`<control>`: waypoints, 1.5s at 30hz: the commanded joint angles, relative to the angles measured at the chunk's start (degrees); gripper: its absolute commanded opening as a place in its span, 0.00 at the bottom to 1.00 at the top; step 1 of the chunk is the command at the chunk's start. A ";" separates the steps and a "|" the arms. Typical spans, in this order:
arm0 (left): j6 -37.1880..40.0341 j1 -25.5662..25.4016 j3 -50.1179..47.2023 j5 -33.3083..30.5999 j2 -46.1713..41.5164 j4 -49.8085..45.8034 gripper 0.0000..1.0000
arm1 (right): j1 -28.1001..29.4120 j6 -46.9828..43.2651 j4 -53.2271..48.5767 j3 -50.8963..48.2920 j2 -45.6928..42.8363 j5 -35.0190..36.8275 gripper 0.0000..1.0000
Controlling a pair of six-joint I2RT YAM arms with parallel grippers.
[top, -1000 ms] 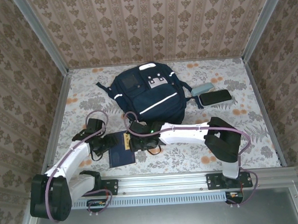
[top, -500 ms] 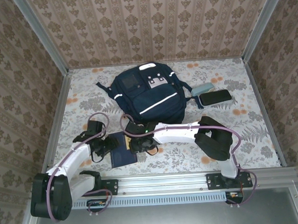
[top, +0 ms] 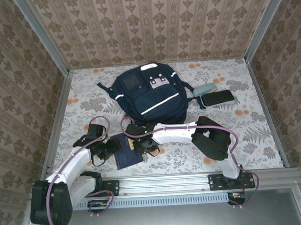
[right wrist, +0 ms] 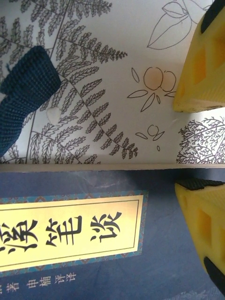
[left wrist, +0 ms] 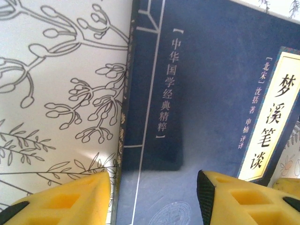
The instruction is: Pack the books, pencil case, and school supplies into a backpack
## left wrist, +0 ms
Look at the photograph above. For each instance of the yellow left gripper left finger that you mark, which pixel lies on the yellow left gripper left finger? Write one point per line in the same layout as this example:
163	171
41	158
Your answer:
58	206

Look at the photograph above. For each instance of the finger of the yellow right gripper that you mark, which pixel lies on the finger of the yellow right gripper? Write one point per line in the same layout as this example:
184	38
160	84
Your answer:
289	186

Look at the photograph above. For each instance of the white floral tablecloth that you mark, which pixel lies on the white floral tablecloth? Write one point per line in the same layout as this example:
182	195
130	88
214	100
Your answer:
58	93

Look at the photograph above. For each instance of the navy book with yellow label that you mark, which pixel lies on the navy book with yellow label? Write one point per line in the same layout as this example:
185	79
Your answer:
199	93

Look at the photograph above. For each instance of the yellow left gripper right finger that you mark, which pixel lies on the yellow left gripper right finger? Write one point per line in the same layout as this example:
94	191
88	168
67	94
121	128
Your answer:
248	204

